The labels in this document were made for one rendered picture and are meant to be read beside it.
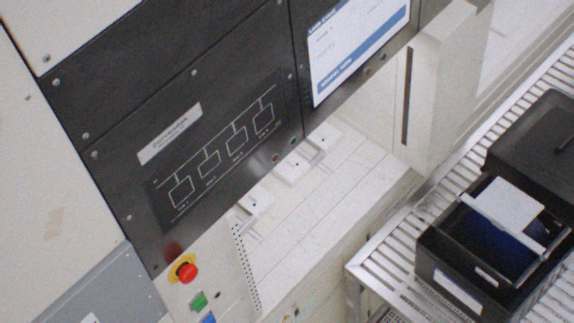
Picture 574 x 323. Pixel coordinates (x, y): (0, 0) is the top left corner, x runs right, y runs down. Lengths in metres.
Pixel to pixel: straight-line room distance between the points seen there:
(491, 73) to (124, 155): 1.41
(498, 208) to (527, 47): 0.72
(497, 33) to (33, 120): 1.68
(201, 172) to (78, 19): 0.43
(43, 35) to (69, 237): 0.35
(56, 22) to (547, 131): 1.55
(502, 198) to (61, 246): 1.03
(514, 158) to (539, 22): 0.48
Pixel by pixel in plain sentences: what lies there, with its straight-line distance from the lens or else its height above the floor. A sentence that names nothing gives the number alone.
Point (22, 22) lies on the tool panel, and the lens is 0.90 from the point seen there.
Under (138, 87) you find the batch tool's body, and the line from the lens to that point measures 1.06.
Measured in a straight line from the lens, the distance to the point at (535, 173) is 2.13.
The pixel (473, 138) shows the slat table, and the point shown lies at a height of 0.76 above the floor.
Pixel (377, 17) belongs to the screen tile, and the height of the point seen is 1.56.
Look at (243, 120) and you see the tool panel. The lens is 1.29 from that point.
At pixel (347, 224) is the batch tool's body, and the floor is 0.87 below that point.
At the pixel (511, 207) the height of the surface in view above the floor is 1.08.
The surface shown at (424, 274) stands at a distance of 2.02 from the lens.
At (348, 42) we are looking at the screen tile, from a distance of 1.43.
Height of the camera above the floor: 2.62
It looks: 56 degrees down
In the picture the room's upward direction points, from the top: 9 degrees counter-clockwise
